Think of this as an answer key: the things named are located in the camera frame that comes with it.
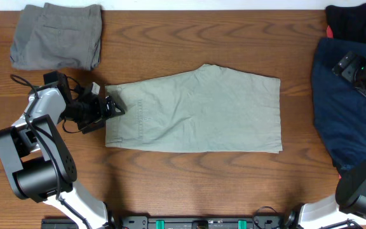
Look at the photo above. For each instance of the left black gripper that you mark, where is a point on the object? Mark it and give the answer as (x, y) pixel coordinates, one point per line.
(107, 107)

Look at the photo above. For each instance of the beige khaki shorts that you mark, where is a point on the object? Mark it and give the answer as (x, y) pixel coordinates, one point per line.
(211, 108)

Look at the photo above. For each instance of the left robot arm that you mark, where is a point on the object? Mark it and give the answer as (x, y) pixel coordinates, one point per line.
(36, 160)

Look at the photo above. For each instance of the black garment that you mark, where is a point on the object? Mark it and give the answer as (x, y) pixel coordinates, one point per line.
(347, 23)

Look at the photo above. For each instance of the red garment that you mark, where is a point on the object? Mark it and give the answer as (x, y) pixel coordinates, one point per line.
(329, 32)

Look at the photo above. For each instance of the navy blue shorts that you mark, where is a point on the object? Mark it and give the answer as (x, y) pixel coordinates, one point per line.
(339, 109)

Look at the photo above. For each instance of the folded grey shorts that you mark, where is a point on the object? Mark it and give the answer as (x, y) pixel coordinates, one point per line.
(56, 37)

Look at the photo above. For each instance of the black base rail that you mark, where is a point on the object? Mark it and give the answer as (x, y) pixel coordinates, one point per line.
(143, 222)

